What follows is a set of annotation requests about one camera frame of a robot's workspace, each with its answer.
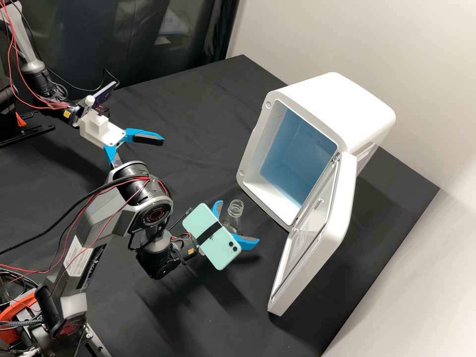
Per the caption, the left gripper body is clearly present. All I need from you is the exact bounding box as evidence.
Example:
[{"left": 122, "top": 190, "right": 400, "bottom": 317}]
[{"left": 79, "top": 116, "right": 126, "bottom": 150}]

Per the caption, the right wrist camera phone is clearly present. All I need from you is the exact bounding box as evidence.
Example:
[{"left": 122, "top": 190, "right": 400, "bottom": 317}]
[{"left": 181, "top": 203, "right": 243, "bottom": 271}]

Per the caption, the wrist camera phone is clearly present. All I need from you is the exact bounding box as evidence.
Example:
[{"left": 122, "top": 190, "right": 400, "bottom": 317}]
[
  {"left": 181, "top": 203, "right": 243, "bottom": 271},
  {"left": 76, "top": 80, "right": 118, "bottom": 130}
]

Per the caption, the clear flask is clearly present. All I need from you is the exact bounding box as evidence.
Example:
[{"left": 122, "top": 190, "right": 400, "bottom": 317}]
[{"left": 222, "top": 199, "right": 246, "bottom": 239}]

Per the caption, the black cable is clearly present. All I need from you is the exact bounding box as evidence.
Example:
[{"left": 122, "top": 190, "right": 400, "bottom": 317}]
[{"left": 0, "top": 179, "right": 129, "bottom": 256}]

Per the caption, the white incubator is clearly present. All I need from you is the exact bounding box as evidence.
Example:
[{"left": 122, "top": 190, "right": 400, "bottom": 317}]
[{"left": 236, "top": 72, "right": 396, "bottom": 229}]

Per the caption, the incubator door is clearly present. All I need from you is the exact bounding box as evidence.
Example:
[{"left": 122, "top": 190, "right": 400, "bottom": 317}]
[{"left": 267, "top": 151, "right": 358, "bottom": 317}]

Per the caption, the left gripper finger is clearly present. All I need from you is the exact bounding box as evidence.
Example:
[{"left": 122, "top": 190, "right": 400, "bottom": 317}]
[
  {"left": 103, "top": 142, "right": 122, "bottom": 170},
  {"left": 124, "top": 127, "right": 166, "bottom": 147}
]

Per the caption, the left wrist camera phone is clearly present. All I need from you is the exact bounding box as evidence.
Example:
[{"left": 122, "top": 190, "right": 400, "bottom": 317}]
[{"left": 76, "top": 80, "right": 118, "bottom": 130}]

